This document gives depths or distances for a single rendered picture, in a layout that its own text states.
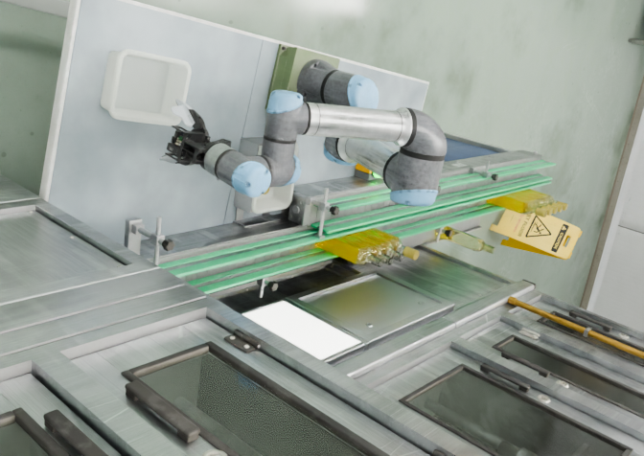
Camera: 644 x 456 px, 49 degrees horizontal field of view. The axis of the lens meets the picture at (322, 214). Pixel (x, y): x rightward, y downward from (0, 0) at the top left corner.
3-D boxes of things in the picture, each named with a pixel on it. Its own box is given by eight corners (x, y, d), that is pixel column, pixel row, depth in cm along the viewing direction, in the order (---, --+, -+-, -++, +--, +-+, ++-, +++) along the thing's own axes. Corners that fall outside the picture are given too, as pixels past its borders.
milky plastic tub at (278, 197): (234, 206, 223) (252, 215, 218) (241, 138, 216) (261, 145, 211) (272, 199, 236) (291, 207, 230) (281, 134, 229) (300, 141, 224)
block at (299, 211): (286, 219, 234) (301, 226, 230) (289, 193, 232) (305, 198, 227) (293, 217, 237) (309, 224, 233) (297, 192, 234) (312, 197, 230)
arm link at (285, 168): (309, 143, 162) (274, 145, 154) (301, 189, 165) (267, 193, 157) (285, 134, 167) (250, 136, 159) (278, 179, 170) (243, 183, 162)
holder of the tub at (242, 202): (231, 221, 225) (248, 229, 220) (241, 138, 217) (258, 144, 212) (269, 215, 237) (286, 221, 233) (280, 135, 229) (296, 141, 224)
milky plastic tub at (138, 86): (101, 41, 173) (121, 47, 168) (173, 57, 190) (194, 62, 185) (89, 110, 176) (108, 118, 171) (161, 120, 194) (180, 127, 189)
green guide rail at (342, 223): (310, 226, 234) (328, 234, 229) (310, 223, 234) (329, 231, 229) (538, 175, 363) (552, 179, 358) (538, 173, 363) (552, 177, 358)
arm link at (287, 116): (464, 114, 172) (280, 95, 150) (454, 157, 175) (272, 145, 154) (438, 103, 182) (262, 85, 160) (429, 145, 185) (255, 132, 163)
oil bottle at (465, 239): (434, 236, 301) (488, 256, 285) (438, 223, 300) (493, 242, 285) (440, 237, 305) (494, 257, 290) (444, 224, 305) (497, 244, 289)
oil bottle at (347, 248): (313, 245, 239) (362, 267, 227) (315, 230, 238) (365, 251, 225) (324, 242, 244) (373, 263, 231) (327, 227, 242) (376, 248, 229)
